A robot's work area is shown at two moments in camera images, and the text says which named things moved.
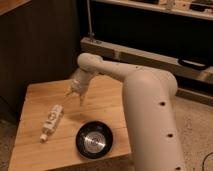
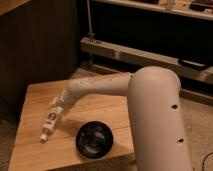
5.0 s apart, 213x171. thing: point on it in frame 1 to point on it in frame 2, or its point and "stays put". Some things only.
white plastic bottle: [55, 115] stays put
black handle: [193, 64] stays put
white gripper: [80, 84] to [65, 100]
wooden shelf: [161, 7] stays put
